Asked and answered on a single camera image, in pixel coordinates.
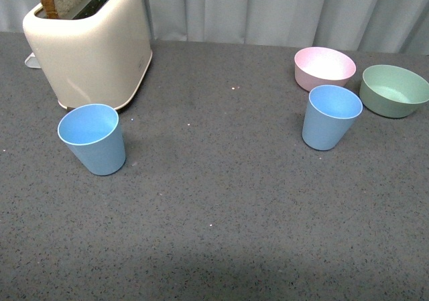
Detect blue cup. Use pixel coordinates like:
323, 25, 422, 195
58, 104, 126, 176
302, 85, 363, 151

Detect pink bowl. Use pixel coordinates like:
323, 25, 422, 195
294, 47, 357, 91

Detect cream white toaster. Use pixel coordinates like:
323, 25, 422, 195
23, 0, 152, 109

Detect green bowl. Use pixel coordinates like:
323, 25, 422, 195
359, 64, 428, 118

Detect white power plug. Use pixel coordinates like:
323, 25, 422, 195
24, 53, 41, 69

